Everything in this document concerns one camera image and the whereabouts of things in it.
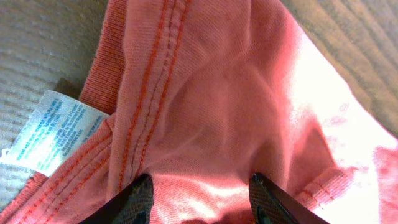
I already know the red printed t-shirt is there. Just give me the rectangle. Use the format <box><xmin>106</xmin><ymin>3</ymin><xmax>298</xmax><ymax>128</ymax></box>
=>
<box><xmin>1</xmin><ymin>1</ymin><xmax>397</xmax><ymax>223</ymax></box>

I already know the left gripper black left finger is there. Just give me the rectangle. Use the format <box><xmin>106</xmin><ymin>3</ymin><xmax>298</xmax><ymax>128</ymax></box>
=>
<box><xmin>80</xmin><ymin>174</ymin><xmax>154</xmax><ymax>224</ymax></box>

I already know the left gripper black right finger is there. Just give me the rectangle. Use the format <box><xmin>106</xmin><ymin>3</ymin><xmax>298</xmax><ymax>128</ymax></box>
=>
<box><xmin>249</xmin><ymin>172</ymin><xmax>328</xmax><ymax>224</ymax></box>

